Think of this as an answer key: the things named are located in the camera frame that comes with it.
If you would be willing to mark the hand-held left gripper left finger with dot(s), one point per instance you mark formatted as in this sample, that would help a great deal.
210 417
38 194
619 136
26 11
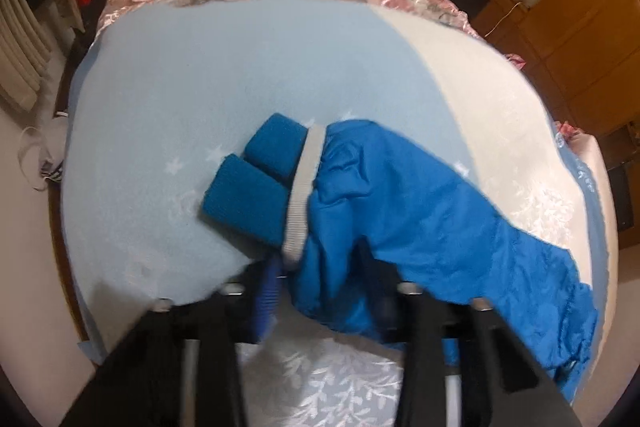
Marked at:
267 302

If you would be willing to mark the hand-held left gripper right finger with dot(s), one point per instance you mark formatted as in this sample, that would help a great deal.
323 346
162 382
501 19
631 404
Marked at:
411 324

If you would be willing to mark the blue jacket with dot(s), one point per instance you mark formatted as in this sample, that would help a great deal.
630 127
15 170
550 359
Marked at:
400 207

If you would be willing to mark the light blue and white blanket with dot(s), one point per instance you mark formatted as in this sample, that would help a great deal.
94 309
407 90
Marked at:
200 82

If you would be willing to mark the striped cloth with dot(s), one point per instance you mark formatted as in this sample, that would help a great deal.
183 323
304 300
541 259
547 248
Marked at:
52 172

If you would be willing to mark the wooden wardrobe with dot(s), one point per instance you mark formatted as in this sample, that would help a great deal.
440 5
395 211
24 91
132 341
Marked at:
575 32

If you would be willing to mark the white radiator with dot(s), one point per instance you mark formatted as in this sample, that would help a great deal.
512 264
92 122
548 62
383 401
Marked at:
20 52

